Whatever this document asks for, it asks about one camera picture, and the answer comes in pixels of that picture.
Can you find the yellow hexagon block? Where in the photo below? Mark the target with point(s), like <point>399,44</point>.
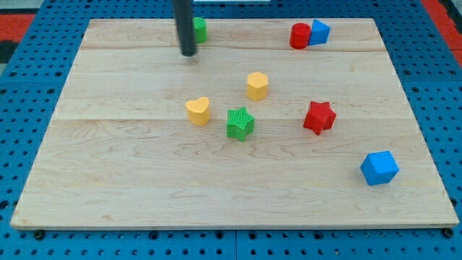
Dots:
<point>257,86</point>

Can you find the green star block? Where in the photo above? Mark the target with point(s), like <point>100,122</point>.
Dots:
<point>239,124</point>

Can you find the yellow heart block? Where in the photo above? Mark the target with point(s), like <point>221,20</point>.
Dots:
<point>198,111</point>

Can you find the light wooden board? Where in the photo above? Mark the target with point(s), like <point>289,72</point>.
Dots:
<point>121,154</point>

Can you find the red star block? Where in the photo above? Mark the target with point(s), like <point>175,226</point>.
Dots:
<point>319,117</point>

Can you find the green cylinder block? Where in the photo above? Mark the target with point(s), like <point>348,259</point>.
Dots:
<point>200,29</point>

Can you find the red cylinder block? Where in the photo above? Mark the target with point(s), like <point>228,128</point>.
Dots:
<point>300,35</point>

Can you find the blue triangular prism block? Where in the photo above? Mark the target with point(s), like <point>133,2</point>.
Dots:
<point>319,33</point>

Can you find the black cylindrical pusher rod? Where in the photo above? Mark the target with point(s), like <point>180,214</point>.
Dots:
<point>183,15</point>

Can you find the blue cube block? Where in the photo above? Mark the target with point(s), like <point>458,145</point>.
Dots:
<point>379,168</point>

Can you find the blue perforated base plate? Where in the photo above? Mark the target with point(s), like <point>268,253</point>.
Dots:
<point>31,81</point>

